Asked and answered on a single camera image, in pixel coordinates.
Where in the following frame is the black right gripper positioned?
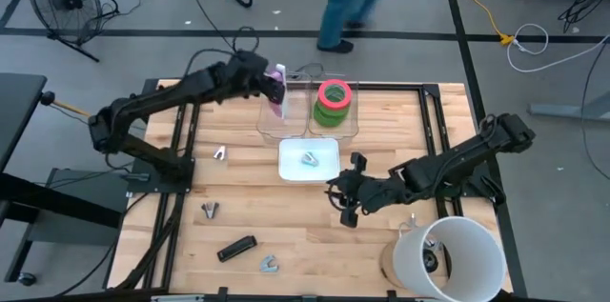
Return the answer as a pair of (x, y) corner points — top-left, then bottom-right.
(325, 151), (388, 229)

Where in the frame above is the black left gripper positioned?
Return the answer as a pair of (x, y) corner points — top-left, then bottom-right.
(229, 51), (287, 106)

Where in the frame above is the blue-grey staple remover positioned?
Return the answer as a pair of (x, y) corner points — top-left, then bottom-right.
(300, 150), (320, 169)

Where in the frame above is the green tape roll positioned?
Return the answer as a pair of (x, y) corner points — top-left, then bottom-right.
(312, 97), (353, 129)

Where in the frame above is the pink tape roll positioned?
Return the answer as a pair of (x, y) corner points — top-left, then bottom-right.
(317, 78), (354, 111)

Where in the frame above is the pale grey staple remover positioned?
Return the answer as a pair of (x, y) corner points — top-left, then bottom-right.
(258, 253), (281, 274)

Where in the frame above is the black stapler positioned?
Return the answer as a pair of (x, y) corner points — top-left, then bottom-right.
(215, 234), (259, 264)

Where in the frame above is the dark grey staple remover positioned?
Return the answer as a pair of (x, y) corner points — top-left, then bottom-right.
(200, 201), (221, 221)

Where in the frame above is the clear plastic bin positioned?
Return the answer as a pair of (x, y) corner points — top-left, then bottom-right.
(306, 71), (360, 145)
(255, 70), (314, 145)

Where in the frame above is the white plastic bin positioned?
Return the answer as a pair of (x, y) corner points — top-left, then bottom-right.
(277, 136), (342, 185)

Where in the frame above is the round wooden base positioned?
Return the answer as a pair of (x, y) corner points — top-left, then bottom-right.
(379, 239), (407, 291)

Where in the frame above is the black round object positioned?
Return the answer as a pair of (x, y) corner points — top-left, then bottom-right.
(422, 250), (440, 274)

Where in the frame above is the person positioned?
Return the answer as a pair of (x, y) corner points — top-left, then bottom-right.
(315, 0), (394, 54)

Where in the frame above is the white cylindrical container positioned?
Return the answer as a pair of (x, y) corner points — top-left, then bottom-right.
(391, 215), (508, 302)

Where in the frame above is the wooden stick with black knob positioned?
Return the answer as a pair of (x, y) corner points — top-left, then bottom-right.
(39, 91), (92, 118)

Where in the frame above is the black floor fan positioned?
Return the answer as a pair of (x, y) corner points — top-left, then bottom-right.
(27, 0), (121, 64)

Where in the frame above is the grey table leg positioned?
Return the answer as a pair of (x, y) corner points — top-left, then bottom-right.
(527, 91), (610, 123)

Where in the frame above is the black desk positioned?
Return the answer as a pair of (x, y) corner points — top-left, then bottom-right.
(0, 72), (123, 285)

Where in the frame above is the black floor cable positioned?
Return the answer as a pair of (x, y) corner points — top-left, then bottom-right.
(177, 0), (261, 53)

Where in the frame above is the black table frame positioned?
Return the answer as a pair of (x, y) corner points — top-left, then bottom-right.
(105, 77), (530, 302)

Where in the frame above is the white floor cable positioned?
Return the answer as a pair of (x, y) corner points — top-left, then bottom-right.
(505, 22), (610, 74)

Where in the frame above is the yellow floor cable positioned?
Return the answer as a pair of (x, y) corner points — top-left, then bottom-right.
(462, 0), (515, 47)

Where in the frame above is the black cable bundle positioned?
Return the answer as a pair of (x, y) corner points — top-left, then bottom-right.
(557, 0), (610, 35)

